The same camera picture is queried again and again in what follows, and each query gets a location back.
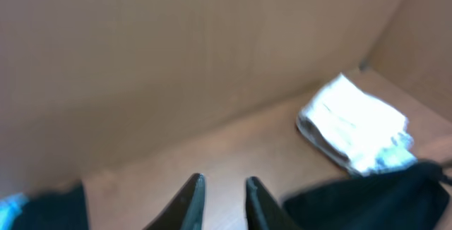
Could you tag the folded light blue jeans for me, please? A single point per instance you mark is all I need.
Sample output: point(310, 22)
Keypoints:
point(396, 156)

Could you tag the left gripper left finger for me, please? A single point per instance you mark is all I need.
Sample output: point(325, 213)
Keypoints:
point(185, 210)

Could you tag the light blue t-shirt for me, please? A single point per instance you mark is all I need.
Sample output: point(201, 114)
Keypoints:
point(11, 208)

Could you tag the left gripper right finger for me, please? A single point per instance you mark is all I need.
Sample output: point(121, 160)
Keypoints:
point(262, 211)

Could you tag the folded beige shorts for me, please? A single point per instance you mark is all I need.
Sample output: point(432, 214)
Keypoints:
point(343, 121)

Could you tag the black t-shirt with logo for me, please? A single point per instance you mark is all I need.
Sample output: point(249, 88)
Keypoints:
point(55, 210)

